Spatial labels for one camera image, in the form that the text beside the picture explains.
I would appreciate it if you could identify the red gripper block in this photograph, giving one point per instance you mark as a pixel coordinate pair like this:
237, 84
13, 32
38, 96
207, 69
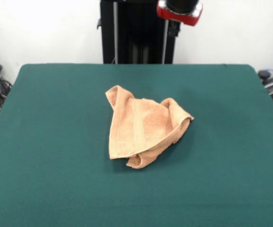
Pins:
174, 16

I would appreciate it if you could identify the tan terry towel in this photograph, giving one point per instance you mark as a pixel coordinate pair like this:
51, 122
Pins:
136, 127

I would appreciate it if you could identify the dark green table cloth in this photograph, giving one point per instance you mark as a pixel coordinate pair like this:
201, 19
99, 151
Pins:
56, 142

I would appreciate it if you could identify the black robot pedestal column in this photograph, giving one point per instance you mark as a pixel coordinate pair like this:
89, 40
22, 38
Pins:
131, 30

